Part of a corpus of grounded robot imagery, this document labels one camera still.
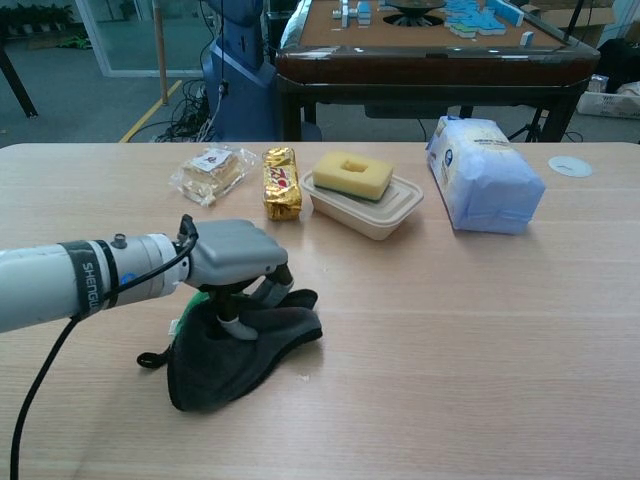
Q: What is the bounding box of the dark wooden mahjong table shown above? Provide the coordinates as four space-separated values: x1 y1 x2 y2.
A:
274 0 601 143

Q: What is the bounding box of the black cloth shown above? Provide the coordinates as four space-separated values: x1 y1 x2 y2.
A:
137 288 324 413

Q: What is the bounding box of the gold foil snack pack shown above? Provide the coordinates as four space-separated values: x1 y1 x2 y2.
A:
262 146 304 222

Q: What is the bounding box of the beige lidded food container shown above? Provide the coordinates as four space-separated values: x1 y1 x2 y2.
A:
299 171 425 242

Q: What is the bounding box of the yellow sponge with green pad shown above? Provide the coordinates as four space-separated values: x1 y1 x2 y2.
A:
312 151 394 205

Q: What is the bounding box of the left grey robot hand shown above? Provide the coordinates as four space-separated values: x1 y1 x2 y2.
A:
180 218 294 342

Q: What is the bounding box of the pile of blue mahjong tiles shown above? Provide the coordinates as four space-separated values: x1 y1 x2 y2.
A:
443 0 526 39

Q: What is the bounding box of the black round centre dish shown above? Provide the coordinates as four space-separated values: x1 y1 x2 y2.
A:
382 0 447 27

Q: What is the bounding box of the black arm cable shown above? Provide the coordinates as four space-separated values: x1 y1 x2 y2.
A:
10 213 200 480

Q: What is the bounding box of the black table leg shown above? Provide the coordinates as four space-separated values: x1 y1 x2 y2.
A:
0 47 39 119

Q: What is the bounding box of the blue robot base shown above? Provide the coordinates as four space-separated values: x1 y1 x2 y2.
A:
201 0 279 143

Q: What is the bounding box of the clear bag of pastry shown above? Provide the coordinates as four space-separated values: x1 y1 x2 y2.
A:
169 143 258 207

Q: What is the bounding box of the glass partition frame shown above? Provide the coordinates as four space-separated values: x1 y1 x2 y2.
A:
74 0 216 79

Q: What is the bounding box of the white cardboard box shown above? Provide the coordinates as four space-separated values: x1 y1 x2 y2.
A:
576 90 640 119

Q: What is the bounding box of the wooden pole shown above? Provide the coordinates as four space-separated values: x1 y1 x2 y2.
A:
153 0 170 106

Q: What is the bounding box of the tangle of floor cables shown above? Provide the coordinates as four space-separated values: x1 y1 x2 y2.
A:
151 79 221 144

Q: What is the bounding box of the light blue tissue pack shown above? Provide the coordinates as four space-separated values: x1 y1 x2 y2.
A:
426 115 547 236

